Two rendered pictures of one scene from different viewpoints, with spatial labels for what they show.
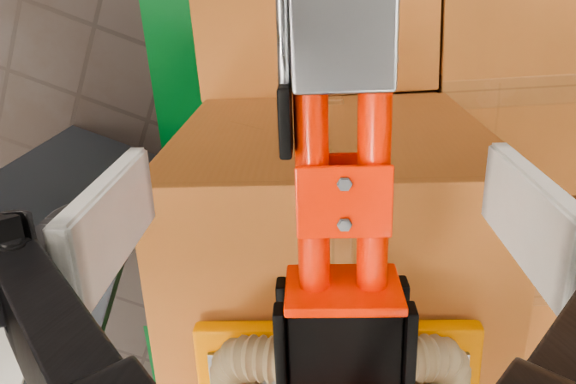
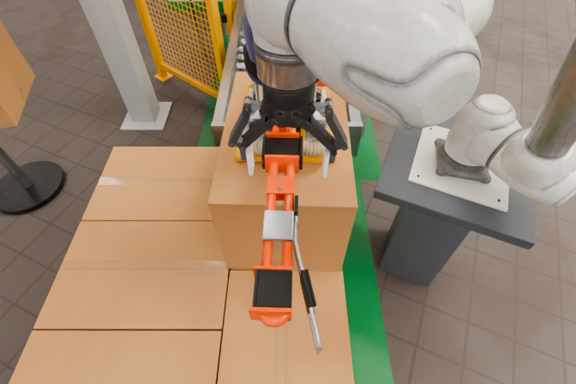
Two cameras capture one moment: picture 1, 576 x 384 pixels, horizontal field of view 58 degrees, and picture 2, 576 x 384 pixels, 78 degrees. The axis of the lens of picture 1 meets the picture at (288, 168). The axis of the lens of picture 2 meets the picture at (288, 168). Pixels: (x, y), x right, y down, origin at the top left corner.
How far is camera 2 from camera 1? 0.48 m
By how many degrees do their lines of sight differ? 21
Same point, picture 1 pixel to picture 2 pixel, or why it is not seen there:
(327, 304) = (286, 158)
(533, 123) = (188, 253)
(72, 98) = (428, 303)
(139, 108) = (388, 295)
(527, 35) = (187, 292)
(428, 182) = (249, 205)
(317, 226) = (288, 178)
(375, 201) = (272, 184)
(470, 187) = (235, 202)
